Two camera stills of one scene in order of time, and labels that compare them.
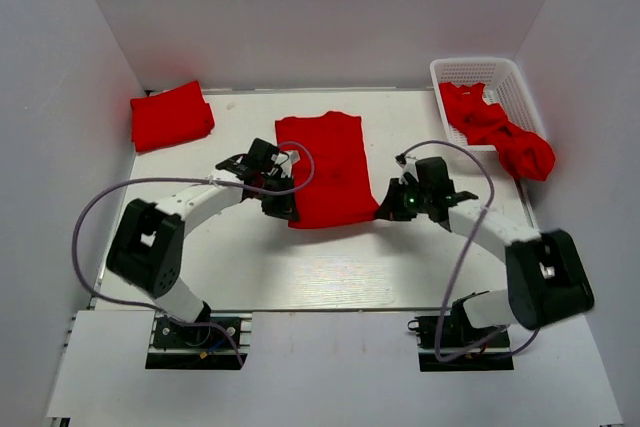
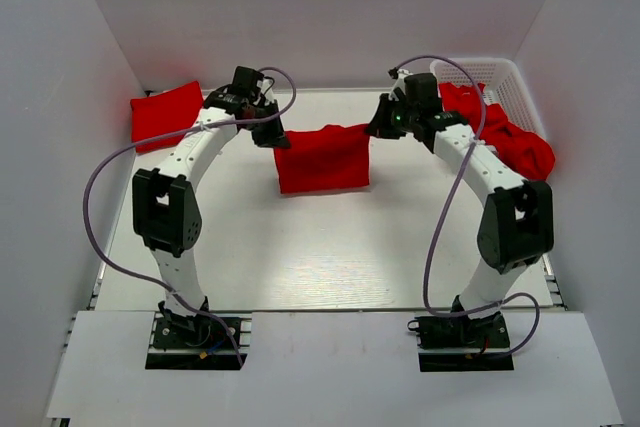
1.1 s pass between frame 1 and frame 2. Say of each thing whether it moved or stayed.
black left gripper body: moved
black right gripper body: moved
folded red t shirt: stayed
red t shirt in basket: stayed
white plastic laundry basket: stayed
